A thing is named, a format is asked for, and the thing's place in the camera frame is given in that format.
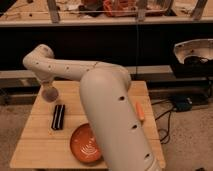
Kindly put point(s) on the orange tool on shelf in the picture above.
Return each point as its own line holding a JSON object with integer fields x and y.
{"x": 119, "y": 8}

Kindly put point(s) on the black striped box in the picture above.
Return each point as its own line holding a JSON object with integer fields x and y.
{"x": 58, "y": 117}

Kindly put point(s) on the wooden table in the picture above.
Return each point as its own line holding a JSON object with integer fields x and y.
{"x": 39, "y": 147}

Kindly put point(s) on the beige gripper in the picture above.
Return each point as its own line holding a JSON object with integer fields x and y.
{"x": 46, "y": 82}

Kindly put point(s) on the orange ceramic bowl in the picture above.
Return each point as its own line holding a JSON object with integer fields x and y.
{"x": 83, "y": 145}

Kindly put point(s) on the white round machine housing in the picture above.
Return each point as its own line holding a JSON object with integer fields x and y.
{"x": 201, "y": 48}

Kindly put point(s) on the orange carrot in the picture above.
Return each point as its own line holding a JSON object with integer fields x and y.
{"x": 139, "y": 111}

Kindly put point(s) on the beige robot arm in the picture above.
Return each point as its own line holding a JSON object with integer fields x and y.
{"x": 104, "y": 96}

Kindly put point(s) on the wooden background shelf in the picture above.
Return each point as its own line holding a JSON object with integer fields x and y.
{"x": 32, "y": 13}

